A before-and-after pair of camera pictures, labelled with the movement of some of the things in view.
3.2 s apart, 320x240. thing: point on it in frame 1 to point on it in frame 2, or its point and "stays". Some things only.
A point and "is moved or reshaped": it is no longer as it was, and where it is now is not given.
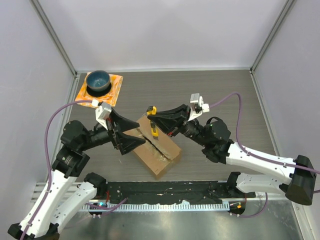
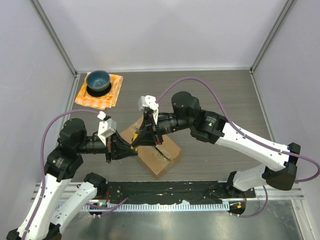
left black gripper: (125, 142) to (117, 148)
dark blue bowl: (98, 93) stays
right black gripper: (173, 121) to (150, 134)
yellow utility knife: (152, 110) is moved or reshaped
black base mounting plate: (160, 191) stays
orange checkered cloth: (112, 97) stays
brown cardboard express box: (154, 154) stays
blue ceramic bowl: (98, 80) stays
